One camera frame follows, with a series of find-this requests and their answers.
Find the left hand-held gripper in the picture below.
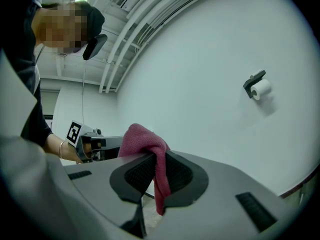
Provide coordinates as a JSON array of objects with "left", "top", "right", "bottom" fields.
[{"left": 66, "top": 120, "right": 125, "bottom": 164}]

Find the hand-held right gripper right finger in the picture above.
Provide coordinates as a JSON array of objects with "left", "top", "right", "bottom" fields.
[{"left": 149, "top": 150, "right": 291, "bottom": 240}]

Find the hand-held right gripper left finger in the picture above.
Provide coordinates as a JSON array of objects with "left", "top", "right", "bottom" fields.
[{"left": 62, "top": 153, "right": 157, "bottom": 240}]

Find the pink cloth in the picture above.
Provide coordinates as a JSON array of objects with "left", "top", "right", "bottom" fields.
[{"left": 117, "top": 123, "right": 172, "bottom": 216}]

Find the person's left forearm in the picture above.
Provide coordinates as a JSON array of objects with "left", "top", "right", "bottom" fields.
[{"left": 42, "top": 133, "right": 83, "bottom": 164}]

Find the person's left hand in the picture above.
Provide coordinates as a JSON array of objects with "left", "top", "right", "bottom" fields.
[{"left": 83, "top": 141, "right": 102, "bottom": 157}]

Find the person's black top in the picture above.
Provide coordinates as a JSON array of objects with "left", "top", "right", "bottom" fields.
[{"left": 0, "top": 3, "right": 53, "bottom": 147}]

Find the black paper holder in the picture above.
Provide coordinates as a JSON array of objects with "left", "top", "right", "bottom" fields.
[{"left": 242, "top": 69, "right": 267, "bottom": 99}]

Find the thin bracelet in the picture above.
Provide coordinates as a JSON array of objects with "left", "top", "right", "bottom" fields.
[{"left": 58, "top": 140, "right": 68, "bottom": 159}]

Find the head-worn camera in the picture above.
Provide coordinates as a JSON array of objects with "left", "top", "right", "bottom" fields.
[{"left": 82, "top": 33, "right": 108, "bottom": 61}]

